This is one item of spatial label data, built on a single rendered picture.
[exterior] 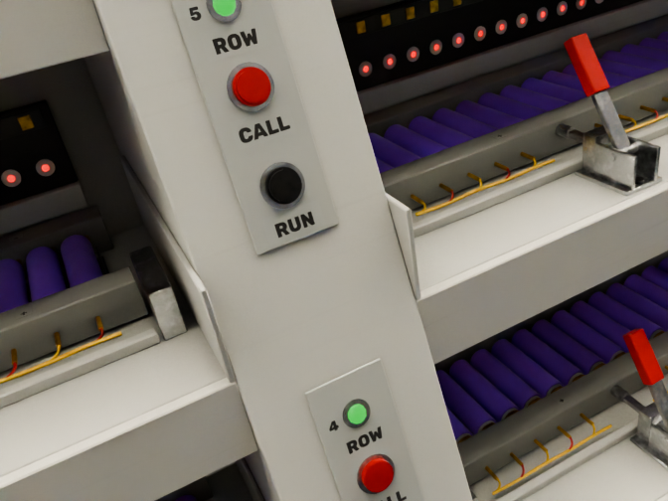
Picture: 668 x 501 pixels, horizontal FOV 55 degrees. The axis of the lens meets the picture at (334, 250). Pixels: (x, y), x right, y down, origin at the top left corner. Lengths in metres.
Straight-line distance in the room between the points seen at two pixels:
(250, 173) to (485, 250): 0.14
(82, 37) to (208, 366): 0.15
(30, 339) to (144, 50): 0.16
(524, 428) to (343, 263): 0.22
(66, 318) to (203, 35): 0.16
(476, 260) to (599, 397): 0.19
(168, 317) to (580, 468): 0.29
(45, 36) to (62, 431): 0.16
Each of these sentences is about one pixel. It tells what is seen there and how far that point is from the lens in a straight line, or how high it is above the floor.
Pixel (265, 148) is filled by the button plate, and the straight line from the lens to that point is 0.28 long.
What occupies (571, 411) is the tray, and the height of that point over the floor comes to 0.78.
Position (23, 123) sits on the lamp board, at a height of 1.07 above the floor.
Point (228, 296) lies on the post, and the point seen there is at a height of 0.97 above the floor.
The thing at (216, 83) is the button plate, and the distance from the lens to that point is 0.28.
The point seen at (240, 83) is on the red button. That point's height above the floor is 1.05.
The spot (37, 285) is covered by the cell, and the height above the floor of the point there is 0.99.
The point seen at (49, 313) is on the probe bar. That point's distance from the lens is 0.34.
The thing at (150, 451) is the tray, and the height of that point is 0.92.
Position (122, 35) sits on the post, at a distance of 0.28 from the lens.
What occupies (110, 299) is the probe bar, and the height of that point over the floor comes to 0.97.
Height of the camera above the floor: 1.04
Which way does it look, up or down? 14 degrees down
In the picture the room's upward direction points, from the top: 17 degrees counter-clockwise
